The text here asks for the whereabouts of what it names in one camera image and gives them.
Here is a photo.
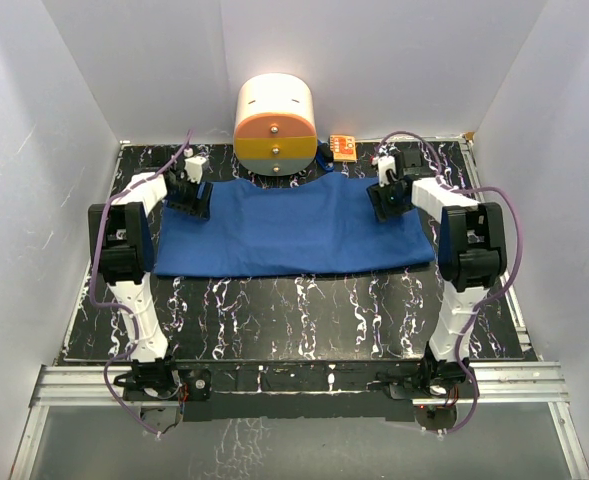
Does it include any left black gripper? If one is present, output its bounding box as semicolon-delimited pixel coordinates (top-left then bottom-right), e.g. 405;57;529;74
166;175;211;221

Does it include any blue surgical cloth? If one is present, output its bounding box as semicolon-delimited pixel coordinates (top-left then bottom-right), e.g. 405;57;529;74
154;173;434;278

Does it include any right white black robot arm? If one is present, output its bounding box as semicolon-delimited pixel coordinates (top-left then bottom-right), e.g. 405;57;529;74
367;167;507;397

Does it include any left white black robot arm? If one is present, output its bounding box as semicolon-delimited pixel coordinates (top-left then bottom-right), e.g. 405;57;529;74
88;169;213;400

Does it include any small orange spiral notebook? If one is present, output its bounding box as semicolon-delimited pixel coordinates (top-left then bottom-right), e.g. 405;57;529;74
328;134;358;163

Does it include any blue black clip tool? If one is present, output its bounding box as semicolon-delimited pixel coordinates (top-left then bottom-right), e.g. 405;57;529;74
315;142;334;172

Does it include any round three-drawer storage box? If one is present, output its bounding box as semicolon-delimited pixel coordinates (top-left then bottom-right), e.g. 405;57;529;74
233;73;318;177

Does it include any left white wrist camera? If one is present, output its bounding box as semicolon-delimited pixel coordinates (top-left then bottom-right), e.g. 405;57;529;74
181;147;209;184

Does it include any aluminium frame rail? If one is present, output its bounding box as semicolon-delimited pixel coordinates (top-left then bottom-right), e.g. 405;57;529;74
11;362;589;479

